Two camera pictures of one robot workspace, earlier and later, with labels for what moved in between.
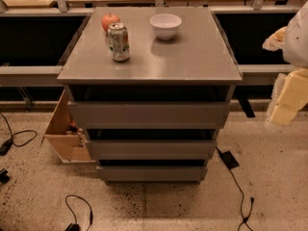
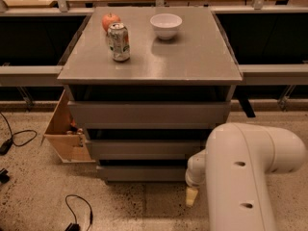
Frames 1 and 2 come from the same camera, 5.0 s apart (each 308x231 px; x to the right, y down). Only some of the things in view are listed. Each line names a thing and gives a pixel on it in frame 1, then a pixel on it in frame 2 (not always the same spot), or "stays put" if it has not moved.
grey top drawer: (152, 115) stays put
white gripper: (296, 45) → (192, 178)
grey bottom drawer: (152, 174) stays put
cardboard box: (64, 135) stays put
